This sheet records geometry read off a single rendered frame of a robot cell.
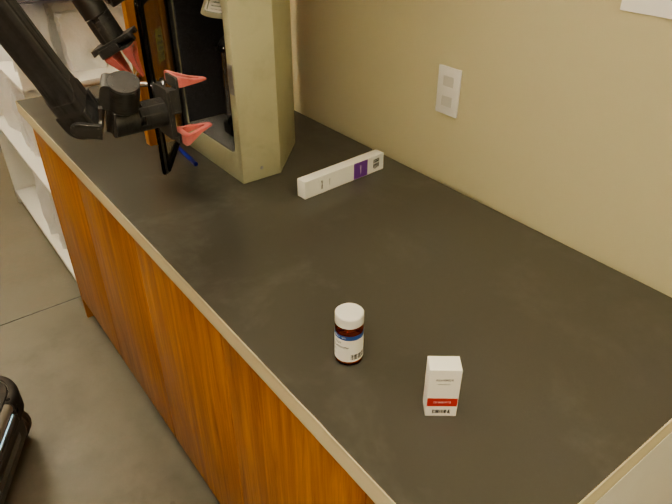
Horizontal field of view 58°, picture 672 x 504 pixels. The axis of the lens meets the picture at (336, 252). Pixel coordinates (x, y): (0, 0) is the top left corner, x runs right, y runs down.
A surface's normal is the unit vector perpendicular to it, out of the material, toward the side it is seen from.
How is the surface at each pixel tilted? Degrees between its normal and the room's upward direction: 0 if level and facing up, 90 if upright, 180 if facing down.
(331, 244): 0
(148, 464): 0
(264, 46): 90
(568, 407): 0
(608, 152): 90
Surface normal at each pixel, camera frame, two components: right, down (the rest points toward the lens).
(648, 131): -0.80, 0.33
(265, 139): 0.61, 0.43
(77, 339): 0.00, -0.84
